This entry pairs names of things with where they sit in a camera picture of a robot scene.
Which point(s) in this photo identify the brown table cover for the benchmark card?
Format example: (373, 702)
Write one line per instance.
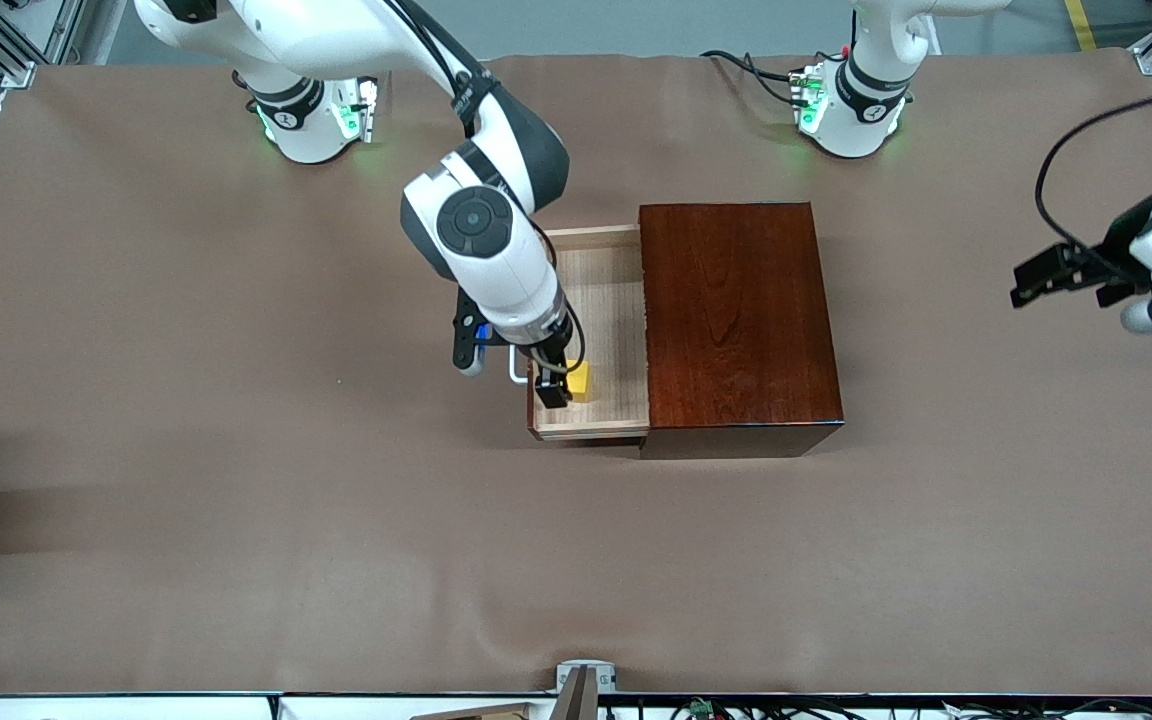
(236, 500)

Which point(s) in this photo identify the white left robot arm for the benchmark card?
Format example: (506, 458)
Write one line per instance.
(866, 120)

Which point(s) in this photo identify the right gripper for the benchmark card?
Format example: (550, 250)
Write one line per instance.
(547, 371)

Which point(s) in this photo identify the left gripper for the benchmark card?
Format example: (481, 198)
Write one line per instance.
(1113, 247)

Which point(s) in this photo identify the light wooden board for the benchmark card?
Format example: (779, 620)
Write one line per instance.
(486, 712)

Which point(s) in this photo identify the dark brown wooden cabinet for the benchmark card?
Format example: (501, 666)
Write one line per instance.
(736, 320)

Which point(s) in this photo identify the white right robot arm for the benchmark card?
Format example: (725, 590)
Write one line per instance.
(496, 260)

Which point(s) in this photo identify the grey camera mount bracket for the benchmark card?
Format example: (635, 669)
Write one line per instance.
(586, 675)

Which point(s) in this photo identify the yellow block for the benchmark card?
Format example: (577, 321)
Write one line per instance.
(581, 378)

